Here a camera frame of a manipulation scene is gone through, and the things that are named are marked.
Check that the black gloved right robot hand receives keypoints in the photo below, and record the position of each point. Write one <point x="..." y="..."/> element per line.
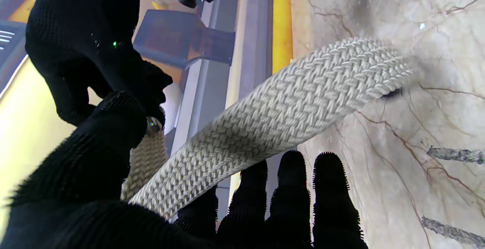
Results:
<point x="83" y="40"/>

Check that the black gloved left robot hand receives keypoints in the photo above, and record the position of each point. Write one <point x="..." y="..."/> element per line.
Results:
<point x="75" y="196"/>

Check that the olive canvas belt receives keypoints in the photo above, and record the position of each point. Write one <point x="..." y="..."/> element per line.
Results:
<point x="284" y="108"/>

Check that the dark tilted panel stand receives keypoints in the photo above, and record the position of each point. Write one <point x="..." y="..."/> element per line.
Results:
<point x="178" y="36"/>

